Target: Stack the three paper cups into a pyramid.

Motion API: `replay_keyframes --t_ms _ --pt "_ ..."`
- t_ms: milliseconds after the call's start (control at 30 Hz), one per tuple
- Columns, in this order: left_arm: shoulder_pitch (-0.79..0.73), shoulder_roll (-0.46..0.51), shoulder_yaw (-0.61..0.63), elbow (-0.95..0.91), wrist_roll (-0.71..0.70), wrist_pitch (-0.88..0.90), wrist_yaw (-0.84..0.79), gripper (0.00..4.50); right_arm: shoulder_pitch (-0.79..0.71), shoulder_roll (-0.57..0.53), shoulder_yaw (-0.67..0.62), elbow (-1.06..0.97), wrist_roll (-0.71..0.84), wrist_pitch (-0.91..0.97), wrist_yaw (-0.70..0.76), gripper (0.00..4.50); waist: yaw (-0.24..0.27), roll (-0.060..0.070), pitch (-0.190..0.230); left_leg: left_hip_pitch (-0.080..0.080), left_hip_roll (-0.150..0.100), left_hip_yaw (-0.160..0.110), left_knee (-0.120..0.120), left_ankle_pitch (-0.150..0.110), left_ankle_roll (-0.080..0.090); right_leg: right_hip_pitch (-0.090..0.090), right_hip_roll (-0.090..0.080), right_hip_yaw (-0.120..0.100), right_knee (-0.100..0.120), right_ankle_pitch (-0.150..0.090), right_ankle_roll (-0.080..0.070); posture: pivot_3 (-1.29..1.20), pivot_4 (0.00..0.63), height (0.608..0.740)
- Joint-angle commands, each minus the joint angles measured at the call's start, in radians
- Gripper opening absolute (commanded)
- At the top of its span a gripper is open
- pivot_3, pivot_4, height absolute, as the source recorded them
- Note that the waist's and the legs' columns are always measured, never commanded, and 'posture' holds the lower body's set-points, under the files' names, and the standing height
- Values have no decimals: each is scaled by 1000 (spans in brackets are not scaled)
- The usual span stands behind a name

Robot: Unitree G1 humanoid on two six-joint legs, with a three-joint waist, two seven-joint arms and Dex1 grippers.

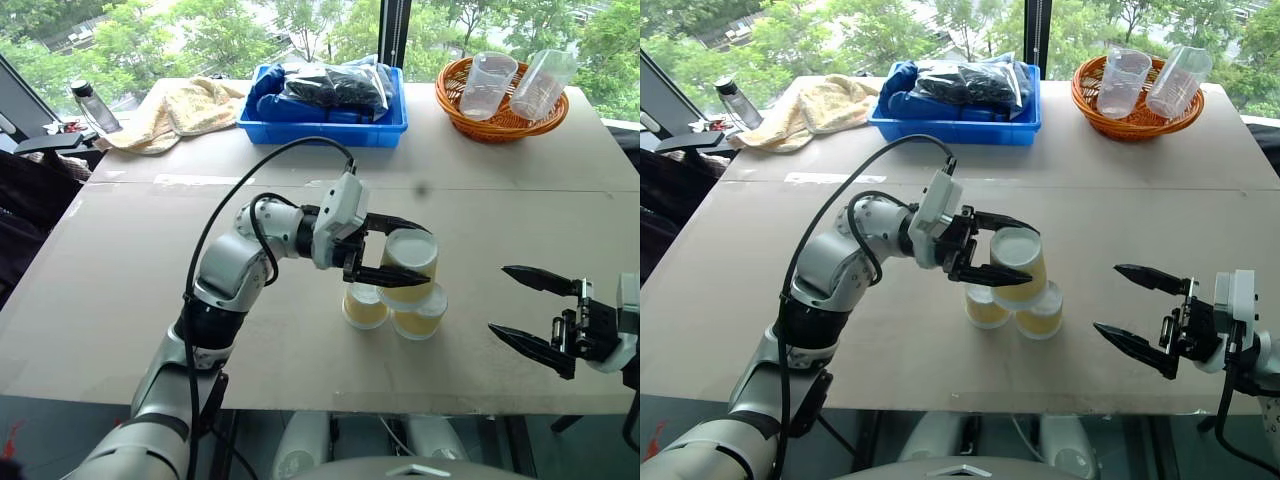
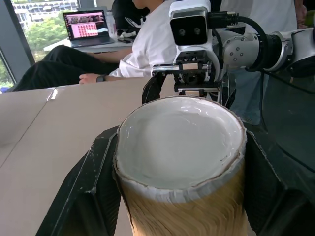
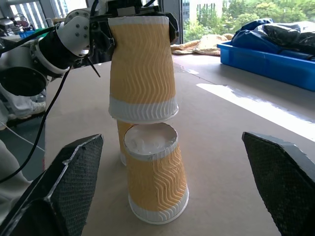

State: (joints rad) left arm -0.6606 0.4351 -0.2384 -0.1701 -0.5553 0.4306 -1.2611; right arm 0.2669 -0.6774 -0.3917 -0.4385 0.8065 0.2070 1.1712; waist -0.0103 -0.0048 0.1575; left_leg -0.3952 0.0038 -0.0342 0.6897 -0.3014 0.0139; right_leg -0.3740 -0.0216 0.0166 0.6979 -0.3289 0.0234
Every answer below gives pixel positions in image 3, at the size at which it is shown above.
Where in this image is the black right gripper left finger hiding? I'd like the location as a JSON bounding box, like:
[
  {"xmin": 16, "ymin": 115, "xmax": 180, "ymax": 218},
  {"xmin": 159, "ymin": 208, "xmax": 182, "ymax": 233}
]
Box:
[{"xmin": 0, "ymin": 134, "xmax": 104, "ymax": 236}]

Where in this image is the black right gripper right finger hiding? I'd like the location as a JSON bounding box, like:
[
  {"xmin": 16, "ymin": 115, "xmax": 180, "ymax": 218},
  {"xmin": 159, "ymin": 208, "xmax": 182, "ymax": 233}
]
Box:
[{"xmin": 242, "ymin": 131, "xmax": 315, "ymax": 236}]

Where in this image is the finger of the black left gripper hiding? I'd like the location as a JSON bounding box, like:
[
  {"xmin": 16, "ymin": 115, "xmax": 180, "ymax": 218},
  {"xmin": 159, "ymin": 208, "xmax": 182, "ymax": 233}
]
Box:
[
  {"xmin": 167, "ymin": 12, "xmax": 180, "ymax": 45},
  {"xmin": 94, "ymin": 20, "xmax": 117, "ymax": 63}
]

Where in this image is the yellow white ribbed paper cup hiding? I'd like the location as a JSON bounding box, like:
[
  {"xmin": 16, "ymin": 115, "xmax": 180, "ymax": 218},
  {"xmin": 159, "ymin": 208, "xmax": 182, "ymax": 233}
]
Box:
[
  {"xmin": 116, "ymin": 119, "xmax": 135, "ymax": 167},
  {"xmin": 123, "ymin": 122, "xmax": 190, "ymax": 225},
  {"xmin": 108, "ymin": 16, "xmax": 180, "ymax": 123}
]

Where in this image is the yellow knitted cloth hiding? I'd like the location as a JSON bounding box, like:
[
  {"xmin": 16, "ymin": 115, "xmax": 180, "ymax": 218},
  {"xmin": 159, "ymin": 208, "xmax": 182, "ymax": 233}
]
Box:
[{"xmin": 170, "ymin": 33, "xmax": 234, "ymax": 57}]

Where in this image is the white sneaker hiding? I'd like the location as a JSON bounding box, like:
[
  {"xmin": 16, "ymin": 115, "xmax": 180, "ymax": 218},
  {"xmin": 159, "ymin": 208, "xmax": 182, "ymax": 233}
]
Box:
[{"xmin": 4, "ymin": 94, "xmax": 47, "ymax": 121}]

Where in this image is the blue plastic bin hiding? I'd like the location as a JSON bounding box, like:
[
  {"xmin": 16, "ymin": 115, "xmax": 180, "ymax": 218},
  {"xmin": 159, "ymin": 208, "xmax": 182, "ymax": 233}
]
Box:
[{"xmin": 217, "ymin": 40, "xmax": 315, "ymax": 92}]

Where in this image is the black mesh fabric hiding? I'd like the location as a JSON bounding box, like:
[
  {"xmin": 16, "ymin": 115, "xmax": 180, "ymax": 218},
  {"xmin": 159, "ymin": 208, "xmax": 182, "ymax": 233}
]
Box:
[{"xmin": 261, "ymin": 23, "xmax": 315, "ymax": 49}]

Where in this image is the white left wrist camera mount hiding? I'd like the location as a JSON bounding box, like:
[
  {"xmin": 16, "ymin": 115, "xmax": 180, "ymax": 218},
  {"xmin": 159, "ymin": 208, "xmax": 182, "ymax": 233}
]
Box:
[{"xmin": 56, "ymin": 9, "xmax": 92, "ymax": 58}]

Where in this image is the black cable tie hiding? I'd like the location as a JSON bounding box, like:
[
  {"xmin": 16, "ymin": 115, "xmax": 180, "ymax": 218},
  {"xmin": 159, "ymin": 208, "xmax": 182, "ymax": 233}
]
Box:
[{"xmin": 85, "ymin": 56, "xmax": 101, "ymax": 78}]

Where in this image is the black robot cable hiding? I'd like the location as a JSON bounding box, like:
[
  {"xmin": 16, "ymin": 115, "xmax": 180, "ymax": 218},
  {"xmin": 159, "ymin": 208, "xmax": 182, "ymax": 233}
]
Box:
[
  {"xmin": 0, "ymin": 26, "xmax": 58, "ymax": 54},
  {"xmin": 0, "ymin": 69, "xmax": 71, "ymax": 184}
]

